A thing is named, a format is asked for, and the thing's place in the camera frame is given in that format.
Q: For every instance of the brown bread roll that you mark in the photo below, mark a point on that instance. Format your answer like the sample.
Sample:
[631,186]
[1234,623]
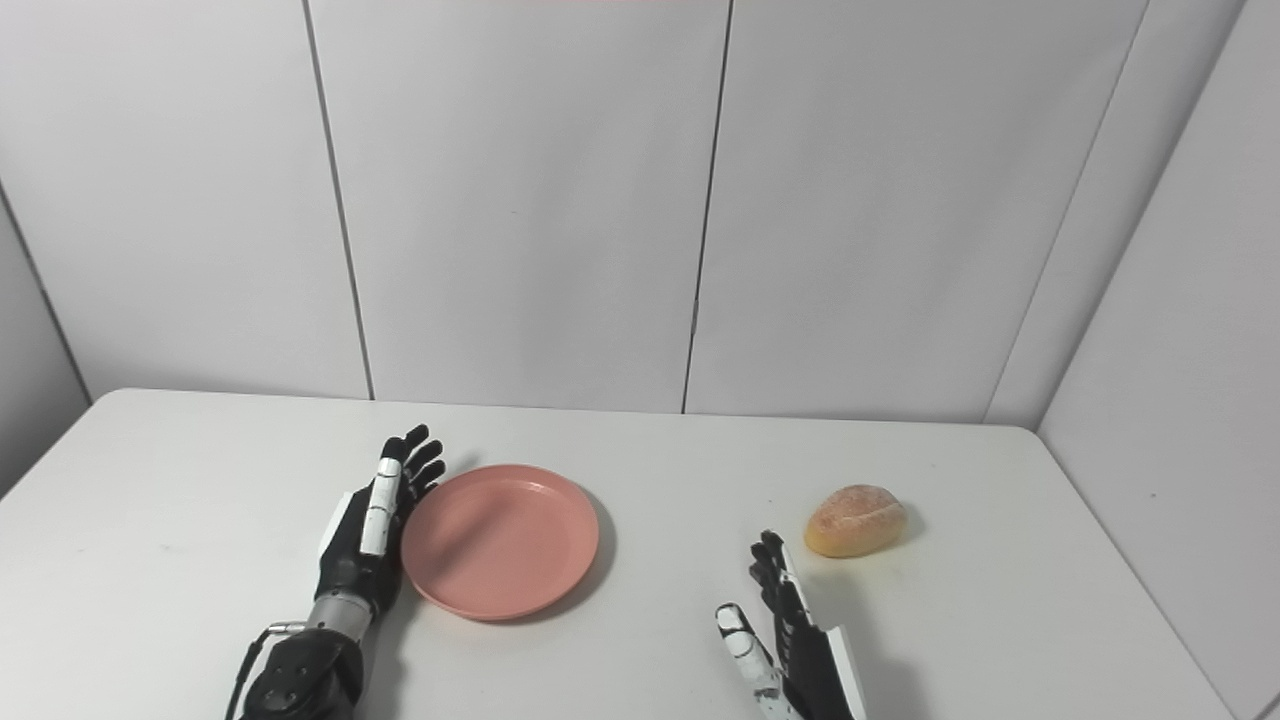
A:
[855,520]

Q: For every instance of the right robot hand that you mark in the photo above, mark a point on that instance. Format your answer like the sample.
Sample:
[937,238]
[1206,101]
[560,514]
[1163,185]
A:
[795,650]

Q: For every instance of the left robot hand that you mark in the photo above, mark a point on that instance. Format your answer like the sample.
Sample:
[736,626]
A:
[360,550]

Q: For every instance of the pink round plate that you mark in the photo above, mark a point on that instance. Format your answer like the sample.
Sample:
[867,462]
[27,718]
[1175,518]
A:
[500,541]

